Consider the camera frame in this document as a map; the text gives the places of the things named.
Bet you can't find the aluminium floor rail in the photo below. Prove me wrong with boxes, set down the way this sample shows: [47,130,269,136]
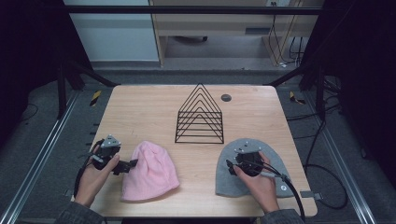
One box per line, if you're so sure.
[303,91,378,224]
[0,90,81,224]

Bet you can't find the black metal stand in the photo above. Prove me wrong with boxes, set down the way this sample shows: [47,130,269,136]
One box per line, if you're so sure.
[268,61,329,121]
[56,60,121,121]

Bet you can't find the cables under wooden desk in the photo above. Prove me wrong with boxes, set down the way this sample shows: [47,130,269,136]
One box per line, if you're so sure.
[267,1,305,68]

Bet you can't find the black floor cable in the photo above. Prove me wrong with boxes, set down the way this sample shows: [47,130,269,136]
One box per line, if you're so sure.
[285,74,349,210]

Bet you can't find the grey table edge clip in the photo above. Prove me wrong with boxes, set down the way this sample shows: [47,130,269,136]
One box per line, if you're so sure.
[300,189,323,201]

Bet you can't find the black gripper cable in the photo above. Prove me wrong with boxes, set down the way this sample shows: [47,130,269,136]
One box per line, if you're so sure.
[248,160,308,222]
[73,154,95,199]

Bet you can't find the white cabinet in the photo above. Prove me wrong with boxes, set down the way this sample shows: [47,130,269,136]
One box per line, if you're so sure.
[63,0,160,63]

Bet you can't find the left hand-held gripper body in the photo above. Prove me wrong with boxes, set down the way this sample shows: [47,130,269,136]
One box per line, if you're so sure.
[90,133,122,171]

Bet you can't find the person's left hand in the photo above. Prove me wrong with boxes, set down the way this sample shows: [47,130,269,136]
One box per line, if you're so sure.
[74,145,120,208]

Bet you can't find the pink knitted beanie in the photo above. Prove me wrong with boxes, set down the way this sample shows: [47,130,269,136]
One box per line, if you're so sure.
[120,140,181,203]

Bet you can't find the yellow black striped tape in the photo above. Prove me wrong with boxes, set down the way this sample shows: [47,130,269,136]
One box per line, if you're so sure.
[90,90,103,107]
[289,91,306,105]

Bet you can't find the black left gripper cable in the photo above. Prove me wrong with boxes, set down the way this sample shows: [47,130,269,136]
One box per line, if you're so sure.
[73,154,95,199]

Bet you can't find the person's right hand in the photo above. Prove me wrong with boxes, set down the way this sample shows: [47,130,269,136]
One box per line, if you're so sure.
[233,151,280,215]

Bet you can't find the black horizontal frame bar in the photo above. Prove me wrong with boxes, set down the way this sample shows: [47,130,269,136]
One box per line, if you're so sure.
[66,5,325,16]

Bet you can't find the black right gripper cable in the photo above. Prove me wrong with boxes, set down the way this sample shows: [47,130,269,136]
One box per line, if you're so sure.
[248,160,308,222]

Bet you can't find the black wire triangle rack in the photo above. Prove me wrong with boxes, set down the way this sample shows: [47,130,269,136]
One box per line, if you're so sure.
[174,82,225,145]

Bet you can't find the wooden cabinet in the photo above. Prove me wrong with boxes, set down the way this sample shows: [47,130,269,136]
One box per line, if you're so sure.
[148,0,325,68]

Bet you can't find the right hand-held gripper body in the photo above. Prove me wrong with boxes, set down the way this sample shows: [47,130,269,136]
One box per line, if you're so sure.
[233,141,266,178]

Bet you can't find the grey knitted beanie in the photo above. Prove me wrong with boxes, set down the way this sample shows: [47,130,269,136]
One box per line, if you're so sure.
[215,137,295,199]

